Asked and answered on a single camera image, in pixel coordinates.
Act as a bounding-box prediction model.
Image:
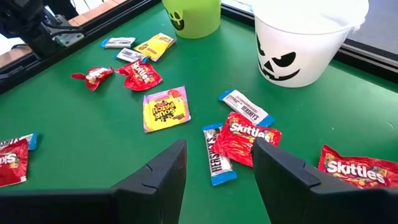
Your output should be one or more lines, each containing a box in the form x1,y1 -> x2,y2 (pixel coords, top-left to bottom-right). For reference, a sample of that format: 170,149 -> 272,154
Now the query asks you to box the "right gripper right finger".
252,138 -> 398,224

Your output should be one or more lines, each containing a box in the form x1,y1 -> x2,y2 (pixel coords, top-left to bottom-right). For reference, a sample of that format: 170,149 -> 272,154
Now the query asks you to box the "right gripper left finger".
0,139 -> 188,224

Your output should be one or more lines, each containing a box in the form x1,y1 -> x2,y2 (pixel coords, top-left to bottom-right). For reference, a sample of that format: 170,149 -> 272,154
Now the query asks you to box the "red Skittles candy packet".
210,111 -> 282,168
70,66 -> 114,91
114,60 -> 164,92
0,139 -> 29,188
317,144 -> 398,190

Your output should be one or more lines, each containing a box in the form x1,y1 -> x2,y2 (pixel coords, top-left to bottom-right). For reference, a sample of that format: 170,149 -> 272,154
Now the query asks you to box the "yellow Sour Patch candy packet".
142,85 -> 192,134
133,32 -> 177,62

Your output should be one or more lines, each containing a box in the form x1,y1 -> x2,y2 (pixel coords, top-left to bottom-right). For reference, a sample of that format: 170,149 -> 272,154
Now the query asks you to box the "white halloween bucket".
251,0 -> 370,88

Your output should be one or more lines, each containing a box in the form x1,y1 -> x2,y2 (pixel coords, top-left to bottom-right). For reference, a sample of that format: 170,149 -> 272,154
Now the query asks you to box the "green halloween bucket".
161,0 -> 222,40

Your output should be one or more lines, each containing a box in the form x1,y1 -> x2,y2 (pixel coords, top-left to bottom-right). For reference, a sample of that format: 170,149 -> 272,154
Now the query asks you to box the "white blue Hershey's bar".
99,37 -> 137,49
113,47 -> 150,64
218,89 -> 275,128
0,133 -> 40,152
201,123 -> 238,187

